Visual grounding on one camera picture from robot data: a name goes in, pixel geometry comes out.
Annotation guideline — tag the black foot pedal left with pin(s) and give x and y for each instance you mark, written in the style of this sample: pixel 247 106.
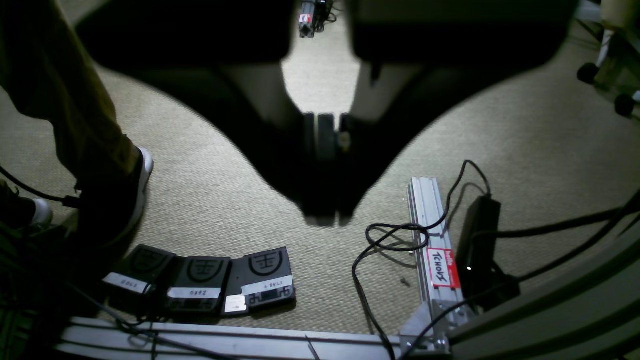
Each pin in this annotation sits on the black foot pedal left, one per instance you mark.
pixel 137 279

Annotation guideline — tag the black foot pedal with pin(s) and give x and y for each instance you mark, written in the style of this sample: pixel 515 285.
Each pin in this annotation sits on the black foot pedal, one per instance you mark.
pixel 259 281
pixel 197 285
pixel 137 279

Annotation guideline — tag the dark sneaker white sole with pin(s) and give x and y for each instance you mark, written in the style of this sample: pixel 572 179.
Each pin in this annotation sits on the dark sneaker white sole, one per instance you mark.
pixel 110 213

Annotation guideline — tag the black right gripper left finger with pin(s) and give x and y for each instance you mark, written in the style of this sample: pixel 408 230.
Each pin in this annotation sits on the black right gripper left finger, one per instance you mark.
pixel 223 60

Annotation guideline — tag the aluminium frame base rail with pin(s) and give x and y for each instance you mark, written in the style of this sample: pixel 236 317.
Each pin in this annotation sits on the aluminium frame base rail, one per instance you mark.
pixel 104 340

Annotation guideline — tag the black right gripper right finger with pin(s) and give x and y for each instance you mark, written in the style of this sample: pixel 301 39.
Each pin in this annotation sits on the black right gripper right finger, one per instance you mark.
pixel 419 59

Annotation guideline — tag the office chair base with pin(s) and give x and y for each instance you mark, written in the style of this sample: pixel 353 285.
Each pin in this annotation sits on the office chair base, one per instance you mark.
pixel 615 25

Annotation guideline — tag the aluminium frame rail with label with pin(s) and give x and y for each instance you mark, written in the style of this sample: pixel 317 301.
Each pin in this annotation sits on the aluminium frame rail with label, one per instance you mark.
pixel 438 281

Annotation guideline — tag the black foot pedal middle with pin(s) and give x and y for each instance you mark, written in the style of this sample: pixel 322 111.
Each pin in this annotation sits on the black foot pedal middle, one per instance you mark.
pixel 197 285

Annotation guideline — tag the black power adapter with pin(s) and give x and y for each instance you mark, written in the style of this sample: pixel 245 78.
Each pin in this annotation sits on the black power adapter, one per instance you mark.
pixel 479 273

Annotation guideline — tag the person leg olive trousers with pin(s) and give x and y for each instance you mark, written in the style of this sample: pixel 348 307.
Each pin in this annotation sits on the person leg olive trousers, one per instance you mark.
pixel 49 76

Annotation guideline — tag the black foot pedal right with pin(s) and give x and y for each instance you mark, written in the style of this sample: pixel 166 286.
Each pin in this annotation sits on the black foot pedal right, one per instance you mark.
pixel 259 281

